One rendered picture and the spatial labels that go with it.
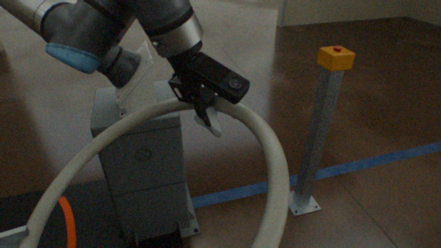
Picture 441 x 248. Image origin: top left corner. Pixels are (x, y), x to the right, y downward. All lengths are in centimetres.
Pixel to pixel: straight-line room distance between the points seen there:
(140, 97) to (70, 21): 79
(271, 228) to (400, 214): 197
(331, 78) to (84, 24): 120
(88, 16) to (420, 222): 219
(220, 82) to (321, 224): 165
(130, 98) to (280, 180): 101
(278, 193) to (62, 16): 46
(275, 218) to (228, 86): 23
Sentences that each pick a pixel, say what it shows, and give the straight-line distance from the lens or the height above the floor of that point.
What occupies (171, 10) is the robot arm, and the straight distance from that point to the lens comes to 47.
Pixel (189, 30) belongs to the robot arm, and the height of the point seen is 142.
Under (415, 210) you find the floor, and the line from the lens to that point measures 239.
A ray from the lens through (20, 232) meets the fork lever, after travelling 62.
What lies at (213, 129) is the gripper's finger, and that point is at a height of 122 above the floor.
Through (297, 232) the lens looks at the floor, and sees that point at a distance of 196.
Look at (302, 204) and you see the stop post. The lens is 208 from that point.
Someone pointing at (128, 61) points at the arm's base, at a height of 108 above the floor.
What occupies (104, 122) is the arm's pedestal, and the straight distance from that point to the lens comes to 136.
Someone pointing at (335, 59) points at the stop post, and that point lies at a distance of 145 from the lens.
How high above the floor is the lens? 155
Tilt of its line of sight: 34 degrees down
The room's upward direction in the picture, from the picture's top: straight up
